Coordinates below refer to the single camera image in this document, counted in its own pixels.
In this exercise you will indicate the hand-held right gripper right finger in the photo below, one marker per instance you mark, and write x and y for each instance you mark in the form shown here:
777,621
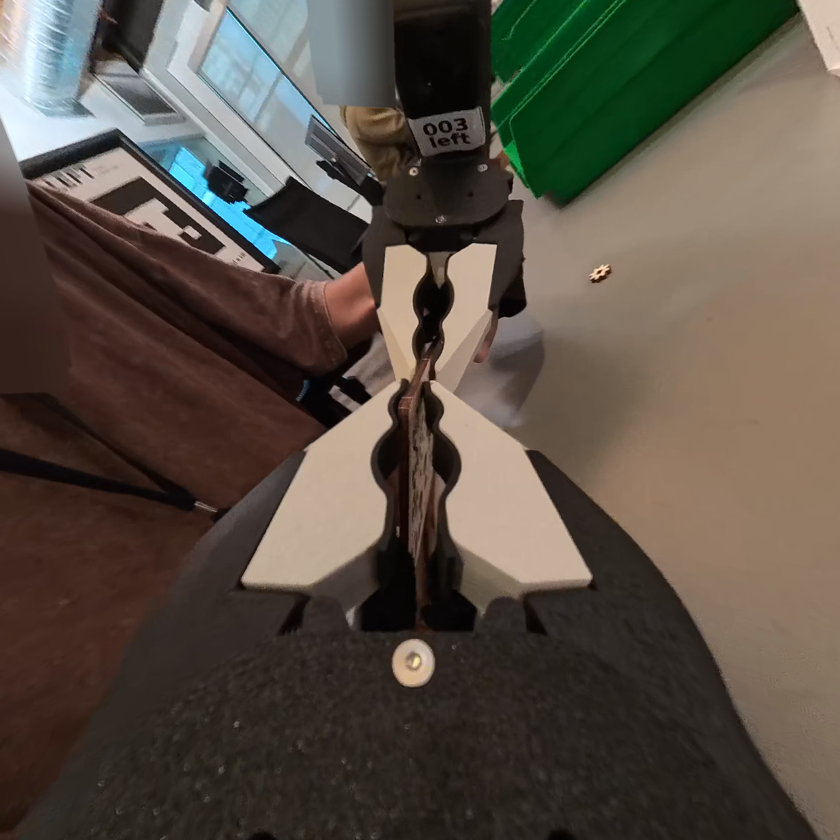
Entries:
512,518

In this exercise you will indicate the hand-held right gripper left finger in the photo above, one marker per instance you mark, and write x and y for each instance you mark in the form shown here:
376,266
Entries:
315,518

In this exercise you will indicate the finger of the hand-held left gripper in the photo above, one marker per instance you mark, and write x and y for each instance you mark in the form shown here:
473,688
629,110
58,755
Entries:
400,295
472,289

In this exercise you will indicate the laser-cut wooden model sheet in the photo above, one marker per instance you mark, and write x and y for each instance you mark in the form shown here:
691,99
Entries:
420,459

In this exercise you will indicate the person's left forearm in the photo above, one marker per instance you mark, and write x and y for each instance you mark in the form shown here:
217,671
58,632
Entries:
197,295

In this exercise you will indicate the person's left hand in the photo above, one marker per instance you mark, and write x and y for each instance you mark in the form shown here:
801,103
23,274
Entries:
354,302

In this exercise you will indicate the black metal floor stand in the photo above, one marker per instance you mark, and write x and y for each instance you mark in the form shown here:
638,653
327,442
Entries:
351,392

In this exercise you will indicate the black office chair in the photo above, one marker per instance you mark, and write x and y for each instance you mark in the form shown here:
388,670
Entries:
308,223

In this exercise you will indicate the small wooden gear piece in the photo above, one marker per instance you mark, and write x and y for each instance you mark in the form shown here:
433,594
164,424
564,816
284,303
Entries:
594,272

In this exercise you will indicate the green plastic bin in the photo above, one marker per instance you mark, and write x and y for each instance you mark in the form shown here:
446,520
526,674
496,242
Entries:
623,98

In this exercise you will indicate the black device on stand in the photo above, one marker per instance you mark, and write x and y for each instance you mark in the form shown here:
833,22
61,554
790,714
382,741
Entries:
226,182

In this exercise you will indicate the framed marker sign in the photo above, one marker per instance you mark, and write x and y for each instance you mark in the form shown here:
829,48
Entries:
131,197

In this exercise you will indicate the grey wall fixture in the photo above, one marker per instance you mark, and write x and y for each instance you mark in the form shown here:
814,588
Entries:
326,138

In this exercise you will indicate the silver ventilation duct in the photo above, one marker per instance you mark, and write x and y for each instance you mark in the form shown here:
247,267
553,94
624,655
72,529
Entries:
59,59

